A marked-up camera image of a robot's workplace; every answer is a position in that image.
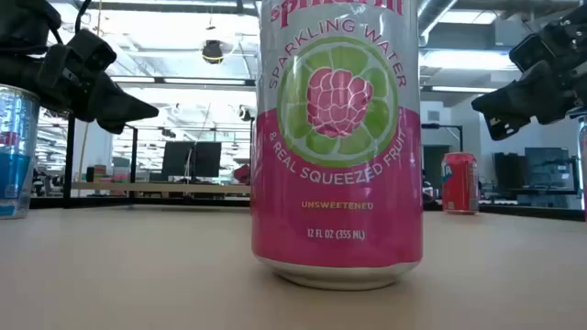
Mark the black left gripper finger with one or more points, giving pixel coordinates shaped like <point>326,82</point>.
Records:
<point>114,98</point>
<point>119,116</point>

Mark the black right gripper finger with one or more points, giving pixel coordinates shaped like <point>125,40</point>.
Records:
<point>504,114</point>
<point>523,94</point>

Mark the blue silver Red Bull can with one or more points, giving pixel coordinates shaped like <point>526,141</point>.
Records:
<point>16,160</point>

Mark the red Fanta can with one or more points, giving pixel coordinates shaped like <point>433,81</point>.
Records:
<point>460,188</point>

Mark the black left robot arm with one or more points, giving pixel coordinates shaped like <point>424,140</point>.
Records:
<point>27,20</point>

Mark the wooden shelf board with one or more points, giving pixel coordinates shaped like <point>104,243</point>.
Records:
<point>160,188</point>

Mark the colourful storage boxes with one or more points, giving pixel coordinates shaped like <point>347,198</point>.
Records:
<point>112,176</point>

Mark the dark desk monitor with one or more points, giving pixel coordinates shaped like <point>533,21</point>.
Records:
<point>548,167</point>

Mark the black computer monitor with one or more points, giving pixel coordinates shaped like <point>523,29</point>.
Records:
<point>207,158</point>
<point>176,158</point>

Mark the black metal gantry frame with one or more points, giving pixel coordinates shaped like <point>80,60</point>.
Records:
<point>442,125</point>

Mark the black metal shelf frame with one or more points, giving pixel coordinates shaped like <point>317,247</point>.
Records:
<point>68,160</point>

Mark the black aluminium table frame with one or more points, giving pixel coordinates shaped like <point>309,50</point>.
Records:
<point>527,212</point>

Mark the black ceiling dome camera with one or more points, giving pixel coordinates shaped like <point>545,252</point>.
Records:
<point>212,51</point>

